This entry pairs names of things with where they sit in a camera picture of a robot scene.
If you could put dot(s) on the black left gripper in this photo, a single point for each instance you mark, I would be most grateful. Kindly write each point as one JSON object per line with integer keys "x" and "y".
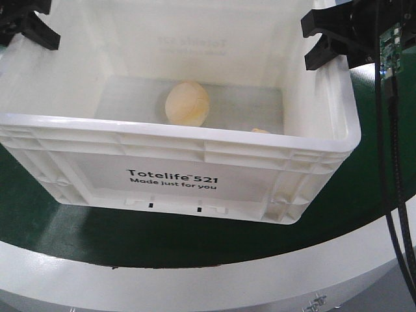
{"x": 20, "y": 17}

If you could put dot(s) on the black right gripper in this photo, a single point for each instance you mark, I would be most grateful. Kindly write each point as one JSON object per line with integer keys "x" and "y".
{"x": 366, "y": 20}

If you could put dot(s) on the white plastic Totelife tote box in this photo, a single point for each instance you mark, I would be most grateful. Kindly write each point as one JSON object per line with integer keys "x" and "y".
{"x": 88, "y": 120}

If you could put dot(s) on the pink smiling plush toy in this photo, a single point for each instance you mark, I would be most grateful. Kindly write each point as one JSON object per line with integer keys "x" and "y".
{"x": 257, "y": 130}

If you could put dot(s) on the cream round plush toy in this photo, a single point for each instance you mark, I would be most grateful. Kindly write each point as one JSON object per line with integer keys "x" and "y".
{"x": 187, "y": 104}

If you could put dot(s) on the green circuit board with LED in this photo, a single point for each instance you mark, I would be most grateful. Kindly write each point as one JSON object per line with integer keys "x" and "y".
{"x": 390, "y": 52}

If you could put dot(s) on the white round table rim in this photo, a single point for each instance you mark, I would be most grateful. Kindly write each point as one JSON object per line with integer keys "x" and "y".
{"x": 116, "y": 260}

